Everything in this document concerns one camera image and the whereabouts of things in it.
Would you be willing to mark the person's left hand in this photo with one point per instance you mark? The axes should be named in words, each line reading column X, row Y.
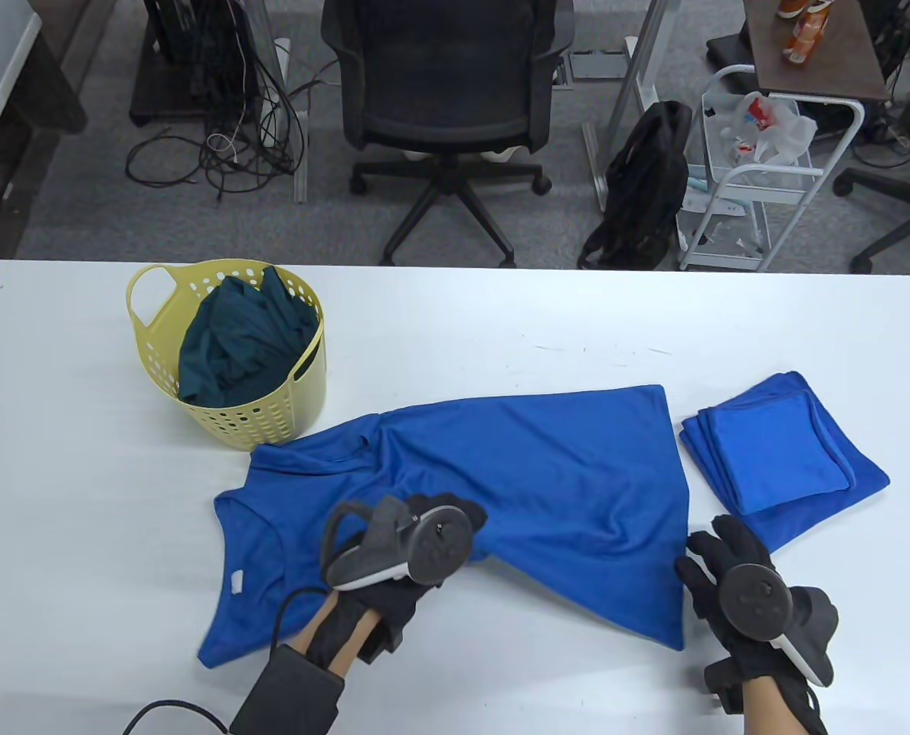
column 394, row 612

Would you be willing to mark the person's right hand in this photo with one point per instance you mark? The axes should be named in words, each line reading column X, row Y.
column 731, row 543

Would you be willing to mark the grey handheld controller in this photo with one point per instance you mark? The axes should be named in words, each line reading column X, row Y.
column 761, row 601
column 424, row 543

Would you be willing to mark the blue towel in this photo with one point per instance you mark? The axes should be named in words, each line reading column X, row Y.
column 861, row 475
column 777, row 452

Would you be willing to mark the blue shirt clothes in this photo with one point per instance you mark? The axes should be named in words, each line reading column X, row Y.
column 547, row 490

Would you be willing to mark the yellow plastic laundry basket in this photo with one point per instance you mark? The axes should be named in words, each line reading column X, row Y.
column 271, row 429

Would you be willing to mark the dark teal clothes garment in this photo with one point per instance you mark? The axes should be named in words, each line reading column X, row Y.
column 240, row 344

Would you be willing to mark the person's right forearm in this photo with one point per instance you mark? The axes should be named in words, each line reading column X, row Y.
column 769, row 712

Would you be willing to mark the person's left forearm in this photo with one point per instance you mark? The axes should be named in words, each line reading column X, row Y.
column 351, row 643

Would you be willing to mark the white rolling cart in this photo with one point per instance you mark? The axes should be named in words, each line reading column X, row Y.
column 769, row 195

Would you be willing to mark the black backpack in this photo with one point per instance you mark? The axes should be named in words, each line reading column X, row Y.
column 646, row 176

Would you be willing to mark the black office chair base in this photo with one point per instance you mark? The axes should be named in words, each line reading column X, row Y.
column 907, row 199

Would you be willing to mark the white plastic bag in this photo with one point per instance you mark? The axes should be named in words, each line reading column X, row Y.
column 788, row 134

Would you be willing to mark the grey metal desk leg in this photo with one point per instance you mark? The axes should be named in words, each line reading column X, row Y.
column 300, row 168

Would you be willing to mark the white metal desk leg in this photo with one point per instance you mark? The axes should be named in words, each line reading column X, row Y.
column 639, row 61

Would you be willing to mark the black flat stand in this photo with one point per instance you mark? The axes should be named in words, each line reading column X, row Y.
column 731, row 50

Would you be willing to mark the grey floor plate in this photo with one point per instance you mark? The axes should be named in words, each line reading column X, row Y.
column 597, row 65

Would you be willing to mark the brown wooden side table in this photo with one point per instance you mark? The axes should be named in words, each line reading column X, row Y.
column 830, row 53

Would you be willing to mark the orange bottle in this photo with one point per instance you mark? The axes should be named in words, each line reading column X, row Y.
column 790, row 8
column 803, row 34

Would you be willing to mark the black mesh office chair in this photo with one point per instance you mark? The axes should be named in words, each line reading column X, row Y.
column 443, row 69

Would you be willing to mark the black computer tower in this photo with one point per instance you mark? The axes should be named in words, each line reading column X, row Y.
column 187, row 46

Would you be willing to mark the white desk with dark side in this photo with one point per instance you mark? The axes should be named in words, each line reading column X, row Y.
column 41, row 92

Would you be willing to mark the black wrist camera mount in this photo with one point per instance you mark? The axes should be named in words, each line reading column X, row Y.
column 727, row 689

